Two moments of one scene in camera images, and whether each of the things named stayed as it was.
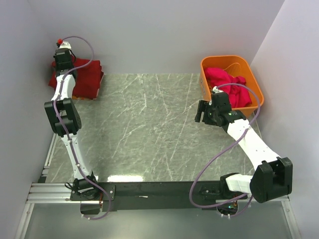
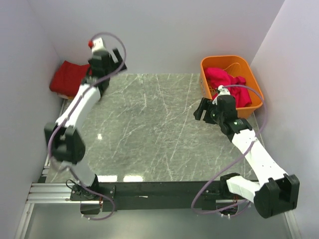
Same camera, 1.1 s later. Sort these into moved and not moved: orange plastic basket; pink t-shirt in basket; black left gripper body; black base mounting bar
Moved: black left gripper body
Not moved: pink t-shirt in basket; black base mounting bar; orange plastic basket
